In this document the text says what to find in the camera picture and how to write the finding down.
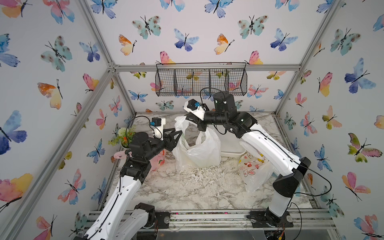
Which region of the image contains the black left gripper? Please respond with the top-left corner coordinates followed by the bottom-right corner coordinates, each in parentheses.
top-left (143, 127), bottom-right (181, 164)

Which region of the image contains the lemon print plastic bag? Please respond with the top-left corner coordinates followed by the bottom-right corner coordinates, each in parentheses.
top-left (172, 116), bottom-right (221, 172)

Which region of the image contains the pink plastic bag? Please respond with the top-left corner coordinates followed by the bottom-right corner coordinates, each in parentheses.
top-left (111, 150), bottom-right (167, 172)

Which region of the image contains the clear white plastic bag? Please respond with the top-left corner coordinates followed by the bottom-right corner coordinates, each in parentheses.
top-left (238, 150), bottom-right (274, 194)

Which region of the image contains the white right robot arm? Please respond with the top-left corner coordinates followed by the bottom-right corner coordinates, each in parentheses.
top-left (184, 92), bottom-right (311, 227)

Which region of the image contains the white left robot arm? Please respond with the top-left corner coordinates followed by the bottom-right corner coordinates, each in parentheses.
top-left (82, 129), bottom-right (183, 240)

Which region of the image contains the white rectangular tray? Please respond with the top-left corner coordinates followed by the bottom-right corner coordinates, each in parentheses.
top-left (208, 112), bottom-right (246, 158)

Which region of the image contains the potted flower plant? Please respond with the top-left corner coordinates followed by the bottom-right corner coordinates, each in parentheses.
top-left (108, 128), bottom-right (136, 149)

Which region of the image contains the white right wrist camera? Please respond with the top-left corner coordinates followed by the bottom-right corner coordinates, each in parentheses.
top-left (184, 99), bottom-right (206, 120)

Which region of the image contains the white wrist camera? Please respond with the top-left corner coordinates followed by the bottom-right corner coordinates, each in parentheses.
top-left (184, 99), bottom-right (206, 120)
top-left (150, 117), bottom-right (166, 140)

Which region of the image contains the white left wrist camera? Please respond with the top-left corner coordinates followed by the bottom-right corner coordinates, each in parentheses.
top-left (150, 117), bottom-right (166, 140)

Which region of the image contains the black wire wall basket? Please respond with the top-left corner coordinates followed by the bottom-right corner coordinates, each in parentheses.
top-left (151, 63), bottom-right (248, 97)

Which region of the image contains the aluminium front rail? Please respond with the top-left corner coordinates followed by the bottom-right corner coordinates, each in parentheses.
top-left (155, 209), bottom-right (336, 231)

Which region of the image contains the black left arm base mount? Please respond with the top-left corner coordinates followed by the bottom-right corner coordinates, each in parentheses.
top-left (135, 203), bottom-right (171, 229)

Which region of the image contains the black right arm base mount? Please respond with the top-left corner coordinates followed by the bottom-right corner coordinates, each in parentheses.
top-left (246, 208), bottom-right (294, 228)

